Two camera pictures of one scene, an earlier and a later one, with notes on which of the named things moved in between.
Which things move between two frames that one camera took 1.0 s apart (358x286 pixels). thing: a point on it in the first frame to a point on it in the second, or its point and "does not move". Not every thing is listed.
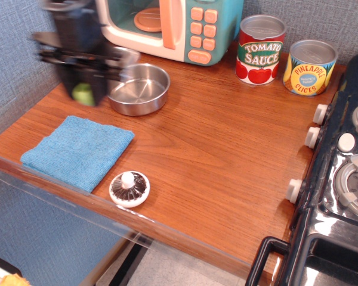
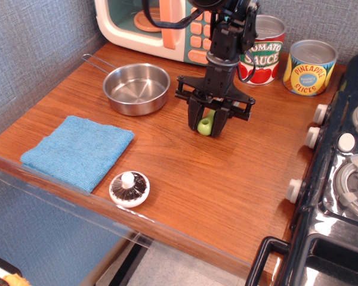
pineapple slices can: [309, 67] does not move
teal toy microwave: [203, 32] does not move
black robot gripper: [76, 58] to [217, 84]
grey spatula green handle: [122, 58] to [204, 124]
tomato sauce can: [259, 49] does not move
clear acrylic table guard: [43, 231] does not move
